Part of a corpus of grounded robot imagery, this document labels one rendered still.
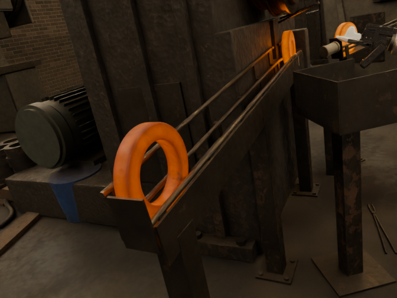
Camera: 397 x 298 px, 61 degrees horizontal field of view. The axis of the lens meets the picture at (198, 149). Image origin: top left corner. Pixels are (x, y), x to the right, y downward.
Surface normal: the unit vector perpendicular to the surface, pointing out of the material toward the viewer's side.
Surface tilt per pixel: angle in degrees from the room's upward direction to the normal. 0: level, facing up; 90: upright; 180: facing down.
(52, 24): 90
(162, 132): 90
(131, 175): 90
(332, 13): 90
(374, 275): 0
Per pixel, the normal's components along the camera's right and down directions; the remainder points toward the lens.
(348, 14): -0.64, 0.37
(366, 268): -0.18, -0.92
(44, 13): 0.88, 0.00
